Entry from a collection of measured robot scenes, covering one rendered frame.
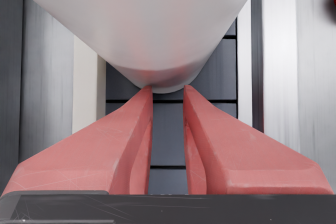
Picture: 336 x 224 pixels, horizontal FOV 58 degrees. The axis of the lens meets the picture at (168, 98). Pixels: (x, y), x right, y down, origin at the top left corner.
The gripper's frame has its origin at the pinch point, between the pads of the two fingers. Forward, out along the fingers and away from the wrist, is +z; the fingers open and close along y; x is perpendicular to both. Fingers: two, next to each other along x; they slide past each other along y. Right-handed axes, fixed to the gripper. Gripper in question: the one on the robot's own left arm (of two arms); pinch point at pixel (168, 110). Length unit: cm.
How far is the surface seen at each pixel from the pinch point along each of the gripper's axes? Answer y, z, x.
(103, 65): 3.3, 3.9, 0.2
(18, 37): 11.1, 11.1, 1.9
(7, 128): 11.1, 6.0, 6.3
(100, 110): 3.4, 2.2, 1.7
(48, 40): 9.1, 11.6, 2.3
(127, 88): 2.4, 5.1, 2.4
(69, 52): 7.5, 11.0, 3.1
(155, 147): 0.7, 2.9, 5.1
